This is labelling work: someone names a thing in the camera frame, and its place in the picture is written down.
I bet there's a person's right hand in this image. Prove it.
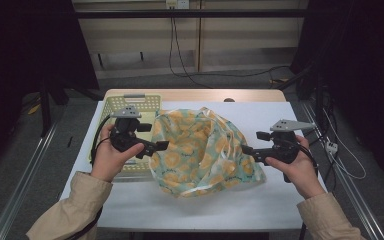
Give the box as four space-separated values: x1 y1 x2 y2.
265 134 328 200

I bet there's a white wall socket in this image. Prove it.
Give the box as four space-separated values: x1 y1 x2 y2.
165 0 190 10

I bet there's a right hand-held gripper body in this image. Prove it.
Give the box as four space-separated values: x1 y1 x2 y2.
262 119 317 165

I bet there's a black metal stand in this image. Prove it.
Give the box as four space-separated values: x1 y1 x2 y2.
38 76 53 138

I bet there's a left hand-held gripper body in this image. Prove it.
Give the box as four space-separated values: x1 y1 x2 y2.
108 105 147 160

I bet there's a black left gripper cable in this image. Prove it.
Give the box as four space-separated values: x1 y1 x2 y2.
89 114 114 164

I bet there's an orange slice print cloth bag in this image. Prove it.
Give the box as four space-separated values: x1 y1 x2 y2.
148 106 268 199

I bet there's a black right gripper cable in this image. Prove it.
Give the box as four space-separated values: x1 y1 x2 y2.
293 139 319 178

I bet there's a person's left hand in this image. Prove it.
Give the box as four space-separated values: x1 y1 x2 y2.
91 123 146 183

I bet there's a black power cable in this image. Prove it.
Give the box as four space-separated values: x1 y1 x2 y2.
172 16 291 79
168 8 213 89

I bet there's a beige cabinet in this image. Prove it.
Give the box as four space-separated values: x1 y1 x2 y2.
71 0 309 79

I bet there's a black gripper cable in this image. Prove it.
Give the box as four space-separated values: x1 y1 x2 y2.
89 114 114 164
293 139 319 178

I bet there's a white power strip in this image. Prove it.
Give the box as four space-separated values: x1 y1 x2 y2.
324 140 339 155

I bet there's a pale yellow perforated basket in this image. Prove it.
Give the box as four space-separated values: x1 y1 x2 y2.
88 93 164 174

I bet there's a white cable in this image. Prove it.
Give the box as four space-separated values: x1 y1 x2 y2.
323 108 368 181

